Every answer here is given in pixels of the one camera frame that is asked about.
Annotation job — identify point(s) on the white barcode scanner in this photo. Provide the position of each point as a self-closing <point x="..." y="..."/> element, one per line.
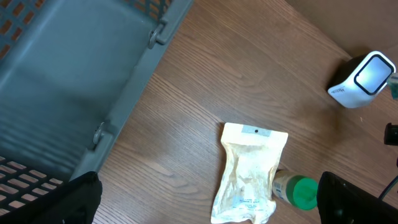
<point x="358" y="81"/>

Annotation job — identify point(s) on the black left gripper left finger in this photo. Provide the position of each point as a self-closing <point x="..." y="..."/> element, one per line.
<point x="75" y="202"/>

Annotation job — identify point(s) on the small teal tissue pack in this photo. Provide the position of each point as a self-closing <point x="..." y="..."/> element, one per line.
<point x="393" y="85"/>

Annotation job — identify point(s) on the brown cardboard backboard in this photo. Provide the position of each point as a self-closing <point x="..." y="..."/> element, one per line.
<point x="357" y="26"/>

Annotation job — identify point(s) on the grey plastic mesh basket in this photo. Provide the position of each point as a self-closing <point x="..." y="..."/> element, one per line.
<point x="71" y="73"/>

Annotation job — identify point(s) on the beige nut snack bag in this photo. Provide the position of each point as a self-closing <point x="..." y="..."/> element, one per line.
<point x="252" y="158"/>

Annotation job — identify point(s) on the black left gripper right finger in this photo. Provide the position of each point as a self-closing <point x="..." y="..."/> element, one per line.
<point x="340" y="202"/>

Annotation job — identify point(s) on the green cap white bottle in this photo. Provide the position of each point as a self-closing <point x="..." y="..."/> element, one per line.
<point x="298" y="190"/>

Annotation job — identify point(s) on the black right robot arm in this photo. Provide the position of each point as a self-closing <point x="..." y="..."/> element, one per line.
<point x="391" y="134"/>

